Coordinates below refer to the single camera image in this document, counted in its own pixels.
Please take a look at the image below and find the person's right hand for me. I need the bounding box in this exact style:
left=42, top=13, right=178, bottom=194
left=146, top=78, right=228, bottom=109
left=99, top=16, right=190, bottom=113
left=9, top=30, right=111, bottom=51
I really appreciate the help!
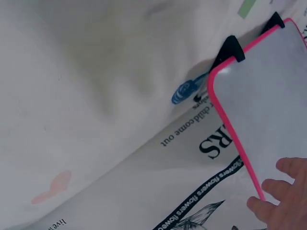
left=246, top=156, right=307, bottom=230

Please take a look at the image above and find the pink framed whiteboard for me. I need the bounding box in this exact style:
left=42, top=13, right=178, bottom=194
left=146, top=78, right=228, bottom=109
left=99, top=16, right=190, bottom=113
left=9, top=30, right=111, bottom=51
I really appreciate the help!
left=207, top=17, right=307, bottom=206

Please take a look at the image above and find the black triangular board stand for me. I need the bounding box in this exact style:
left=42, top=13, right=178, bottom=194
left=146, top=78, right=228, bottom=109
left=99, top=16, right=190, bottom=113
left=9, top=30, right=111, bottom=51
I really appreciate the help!
left=214, top=35, right=246, bottom=68
left=260, top=11, right=286, bottom=35

